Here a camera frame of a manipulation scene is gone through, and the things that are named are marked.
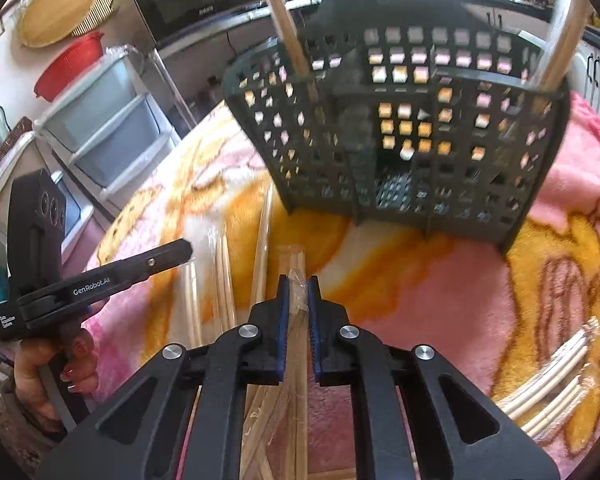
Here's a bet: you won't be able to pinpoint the person's left hand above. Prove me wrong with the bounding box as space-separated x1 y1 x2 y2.
12 327 98 433

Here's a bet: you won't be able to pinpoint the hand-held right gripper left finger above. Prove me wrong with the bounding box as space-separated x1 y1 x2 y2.
35 275 293 480

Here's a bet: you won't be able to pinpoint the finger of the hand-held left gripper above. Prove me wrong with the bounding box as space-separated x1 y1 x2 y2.
97 238 194 297

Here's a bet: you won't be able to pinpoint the wrapped white chopsticks pair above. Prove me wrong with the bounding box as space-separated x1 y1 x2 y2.
522 392 595 443
508 372 589 423
496 317 600 411

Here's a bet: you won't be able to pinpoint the red plastic basin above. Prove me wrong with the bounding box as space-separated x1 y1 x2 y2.
33 30 106 103

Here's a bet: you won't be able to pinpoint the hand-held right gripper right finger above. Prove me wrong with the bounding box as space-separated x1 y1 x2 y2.
307 275 560 480

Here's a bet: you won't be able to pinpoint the white lower kitchen cabinets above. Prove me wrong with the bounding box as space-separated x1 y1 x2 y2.
574 35 600 138

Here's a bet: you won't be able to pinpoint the round bamboo tray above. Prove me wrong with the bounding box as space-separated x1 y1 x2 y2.
18 0 99 51

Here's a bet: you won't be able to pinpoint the pink printed blanket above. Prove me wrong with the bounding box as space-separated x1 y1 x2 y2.
82 92 600 480

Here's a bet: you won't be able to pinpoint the black kitchen countertop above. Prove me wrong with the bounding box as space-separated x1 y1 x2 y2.
452 0 600 51

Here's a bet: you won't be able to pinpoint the wooden chopsticks pair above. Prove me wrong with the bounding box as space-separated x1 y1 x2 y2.
252 182 277 311
240 245 311 480
182 260 204 347
210 232 237 332
252 0 323 128
242 385 291 480
522 0 593 95

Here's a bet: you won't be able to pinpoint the grey-blue plastic drawer unit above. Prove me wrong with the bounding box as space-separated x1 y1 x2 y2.
34 46 181 212

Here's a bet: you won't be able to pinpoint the dark green utensil basket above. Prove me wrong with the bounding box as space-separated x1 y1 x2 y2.
222 0 573 256

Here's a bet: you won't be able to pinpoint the brown woven basket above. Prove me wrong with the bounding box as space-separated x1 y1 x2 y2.
0 116 35 187

